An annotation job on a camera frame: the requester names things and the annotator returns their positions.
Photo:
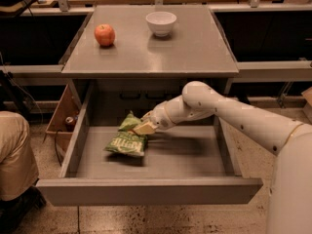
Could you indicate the cardboard box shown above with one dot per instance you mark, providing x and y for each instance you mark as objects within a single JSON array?
[{"x": 56, "y": 127}]

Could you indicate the white bowl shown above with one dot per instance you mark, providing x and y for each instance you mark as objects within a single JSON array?
[{"x": 161, "y": 23}]

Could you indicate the red soda can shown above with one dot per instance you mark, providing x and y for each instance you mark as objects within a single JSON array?
[{"x": 70, "y": 123}]

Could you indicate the grey open top drawer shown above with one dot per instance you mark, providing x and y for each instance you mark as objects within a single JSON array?
[{"x": 193, "y": 163}]

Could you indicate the left black drawer handle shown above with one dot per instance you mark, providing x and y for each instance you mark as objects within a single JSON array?
[{"x": 130, "y": 95}]

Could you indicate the black drawer handle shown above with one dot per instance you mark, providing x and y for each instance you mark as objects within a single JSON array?
[
  {"x": 130, "y": 95},
  {"x": 162, "y": 95}
]

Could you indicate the person's beige trouser leg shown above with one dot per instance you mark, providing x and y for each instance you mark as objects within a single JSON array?
[{"x": 18, "y": 167}]

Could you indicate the green jalapeno chip bag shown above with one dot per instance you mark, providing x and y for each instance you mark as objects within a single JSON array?
[{"x": 126, "y": 141}]

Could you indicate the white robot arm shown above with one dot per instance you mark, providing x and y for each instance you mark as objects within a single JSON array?
[{"x": 290, "y": 198}]

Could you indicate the red apple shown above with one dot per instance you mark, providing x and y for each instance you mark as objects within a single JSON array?
[{"x": 105, "y": 35}]

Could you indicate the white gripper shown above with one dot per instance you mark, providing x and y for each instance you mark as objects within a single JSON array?
[{"x": 160, "y": 116}]

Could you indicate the grey counter cabinet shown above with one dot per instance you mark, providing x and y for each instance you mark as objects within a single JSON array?
[{"x": 194, "y": 49}]

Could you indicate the right black drawer handle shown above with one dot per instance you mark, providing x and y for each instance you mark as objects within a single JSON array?
[{"x": 162, "y": 95}]

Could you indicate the black shoe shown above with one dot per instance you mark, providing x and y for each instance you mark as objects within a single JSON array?
[{"x": 12, "y": 212}]

